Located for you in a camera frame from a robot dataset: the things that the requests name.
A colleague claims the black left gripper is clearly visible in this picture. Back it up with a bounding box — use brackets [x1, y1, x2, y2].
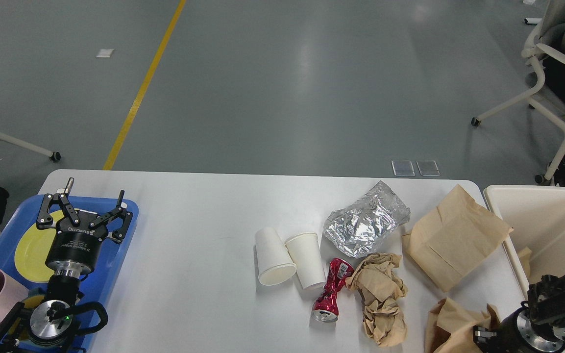
[36, 178, 134, 275]

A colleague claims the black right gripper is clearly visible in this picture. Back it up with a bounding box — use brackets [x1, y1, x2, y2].
[473, 308, 565, 353]

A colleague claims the brown paper bag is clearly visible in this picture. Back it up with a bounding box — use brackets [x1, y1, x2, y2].
[425, 298, 500, 353]
[402, 185, 513, 293]

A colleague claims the yellow plastic plate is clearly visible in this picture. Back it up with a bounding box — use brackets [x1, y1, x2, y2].
[14, 224, 56, 284]

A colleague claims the brown paper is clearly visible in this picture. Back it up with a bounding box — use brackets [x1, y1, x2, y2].
[345, 252, 408, 347]

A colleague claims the dark teal mug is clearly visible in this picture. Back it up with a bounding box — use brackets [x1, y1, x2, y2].
[18, 287, 46, 341]

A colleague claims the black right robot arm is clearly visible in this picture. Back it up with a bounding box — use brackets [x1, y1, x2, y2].
[472, 275, 565, 353]

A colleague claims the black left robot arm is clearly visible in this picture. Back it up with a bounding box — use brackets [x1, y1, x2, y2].
[0, 178, 138, 353]

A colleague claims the blue plastic tray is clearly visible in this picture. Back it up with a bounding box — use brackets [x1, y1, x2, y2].
[0, 195, 139, 353]

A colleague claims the beige plastic bin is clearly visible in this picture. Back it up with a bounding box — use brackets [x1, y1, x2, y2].
[484, 185, 565, 296]

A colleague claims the crushed red soda can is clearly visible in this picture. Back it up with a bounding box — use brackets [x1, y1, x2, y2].
[311, 258, 354, 323]

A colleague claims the crumpled silver foil bag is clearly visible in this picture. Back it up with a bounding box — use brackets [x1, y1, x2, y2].
[322, 181, 411, 258]

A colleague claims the white paper cup left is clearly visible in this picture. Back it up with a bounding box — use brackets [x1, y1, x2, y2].
[255, 227, 296, 286]

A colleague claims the white paper cup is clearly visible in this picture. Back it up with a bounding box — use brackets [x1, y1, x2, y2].
[255, 227, 296, 286]
[284, 232, 326, 290]

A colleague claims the white paper cup right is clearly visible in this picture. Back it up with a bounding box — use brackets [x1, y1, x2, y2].
[284, 232, 326, 290]

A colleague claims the white office chair right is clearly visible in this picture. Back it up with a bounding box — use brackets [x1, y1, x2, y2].
[470, 0, 565, 185]

